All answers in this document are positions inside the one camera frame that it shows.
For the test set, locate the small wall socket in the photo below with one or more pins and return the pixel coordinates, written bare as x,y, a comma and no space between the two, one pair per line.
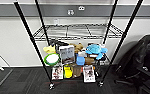
70,12
81,8

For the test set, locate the black office chair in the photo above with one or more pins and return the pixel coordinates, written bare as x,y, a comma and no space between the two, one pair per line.
141,63

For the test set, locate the light blue cup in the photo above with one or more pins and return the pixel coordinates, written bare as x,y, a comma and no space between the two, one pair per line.
80,60

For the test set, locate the long grey wall band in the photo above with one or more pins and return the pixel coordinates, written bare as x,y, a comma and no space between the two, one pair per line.
4,10

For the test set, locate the red and white snack box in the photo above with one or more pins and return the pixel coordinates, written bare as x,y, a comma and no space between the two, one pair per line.
57,72

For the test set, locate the brown jar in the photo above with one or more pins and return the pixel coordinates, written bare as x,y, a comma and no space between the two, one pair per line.
77,71

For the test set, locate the blue plush toy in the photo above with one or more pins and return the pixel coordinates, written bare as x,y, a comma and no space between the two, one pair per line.
96,50

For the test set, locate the brown plush toy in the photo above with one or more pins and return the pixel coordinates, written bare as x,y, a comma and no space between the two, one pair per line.
78,48

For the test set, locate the grey printed book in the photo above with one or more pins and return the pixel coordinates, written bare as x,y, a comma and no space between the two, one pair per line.
67,55

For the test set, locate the small brown box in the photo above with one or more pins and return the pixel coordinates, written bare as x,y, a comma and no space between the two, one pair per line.
90,61

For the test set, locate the yellow bottle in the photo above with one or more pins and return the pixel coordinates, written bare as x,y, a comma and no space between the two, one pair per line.
68,72

